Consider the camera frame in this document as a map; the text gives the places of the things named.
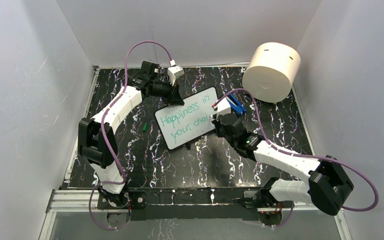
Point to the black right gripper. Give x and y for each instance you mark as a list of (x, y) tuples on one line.
[(217, 123)]

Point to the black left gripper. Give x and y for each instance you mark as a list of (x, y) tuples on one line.
[(175, 99)]

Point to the white whiteboard black frame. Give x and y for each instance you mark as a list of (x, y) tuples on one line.
[(184, 123)]

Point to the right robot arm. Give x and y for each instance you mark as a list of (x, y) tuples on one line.
[(321, 183)]

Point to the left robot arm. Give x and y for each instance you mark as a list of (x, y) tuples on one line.
[(96, 141)]

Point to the cream cylindrical container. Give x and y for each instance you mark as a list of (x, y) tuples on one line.
[(271, 72)]

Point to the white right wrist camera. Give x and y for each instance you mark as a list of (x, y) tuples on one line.
[(220, 109)]

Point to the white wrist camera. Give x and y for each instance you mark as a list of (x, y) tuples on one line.
[(174, 72), (220, 109)]

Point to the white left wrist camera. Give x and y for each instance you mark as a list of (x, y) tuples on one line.
[(174, 72)]

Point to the aluminium frame rail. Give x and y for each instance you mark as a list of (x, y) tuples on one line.
[(204, 213)]

